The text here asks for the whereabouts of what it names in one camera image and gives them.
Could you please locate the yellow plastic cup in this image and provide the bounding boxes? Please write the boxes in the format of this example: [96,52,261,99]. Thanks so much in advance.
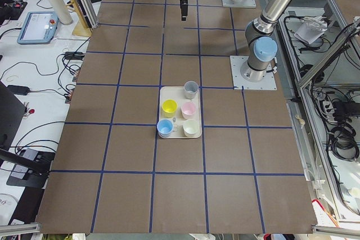
[161,99,178,118]

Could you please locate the cream plastic cup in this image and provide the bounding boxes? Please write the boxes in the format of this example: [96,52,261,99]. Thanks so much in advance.
[183,119,200,138]

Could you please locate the black power adapter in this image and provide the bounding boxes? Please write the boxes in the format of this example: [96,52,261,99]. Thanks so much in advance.
[7,85,30,96]

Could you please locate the blue teach pendant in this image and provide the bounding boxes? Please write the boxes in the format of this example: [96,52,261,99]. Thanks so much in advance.
[17,12,59,45]

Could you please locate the grey plastic cup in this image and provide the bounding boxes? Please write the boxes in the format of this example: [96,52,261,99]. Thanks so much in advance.
[184,81,199,99]

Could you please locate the wooden stand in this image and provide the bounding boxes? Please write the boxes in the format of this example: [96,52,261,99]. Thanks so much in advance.
[67,0,92,37]

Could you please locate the light blue plastic cup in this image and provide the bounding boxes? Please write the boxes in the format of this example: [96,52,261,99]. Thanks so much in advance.
[156,119,174,138]

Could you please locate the white cylindrical bottle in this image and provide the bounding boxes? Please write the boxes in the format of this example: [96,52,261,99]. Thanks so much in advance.
[48,0,73,25]

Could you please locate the pink plastic cup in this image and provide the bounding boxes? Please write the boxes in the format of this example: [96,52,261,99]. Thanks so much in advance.
[181,102,197,119]

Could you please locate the black monitor stand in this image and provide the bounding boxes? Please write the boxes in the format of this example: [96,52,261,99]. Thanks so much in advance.
[0,81,56,189]

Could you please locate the cream plastic tray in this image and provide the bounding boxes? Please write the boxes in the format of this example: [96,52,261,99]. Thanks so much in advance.
[158,87,202,139]

